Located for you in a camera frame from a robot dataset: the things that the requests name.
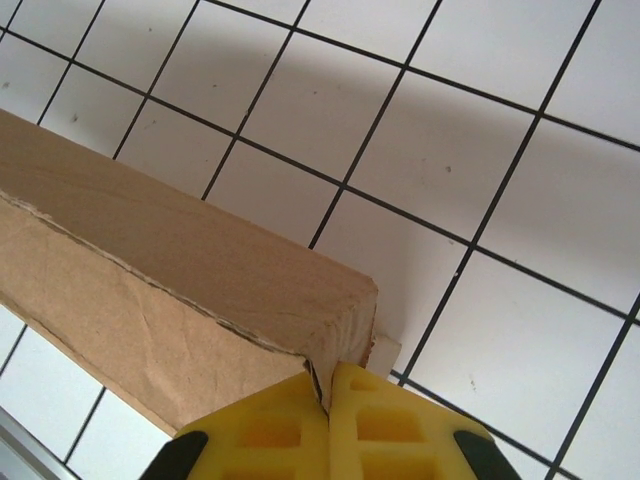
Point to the brown cardboard paper box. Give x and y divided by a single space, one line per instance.
150 275

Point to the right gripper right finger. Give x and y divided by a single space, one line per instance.
400 435

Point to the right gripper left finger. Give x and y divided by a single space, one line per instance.
260 440

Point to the aluminium frame rail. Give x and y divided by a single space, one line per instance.
25 450

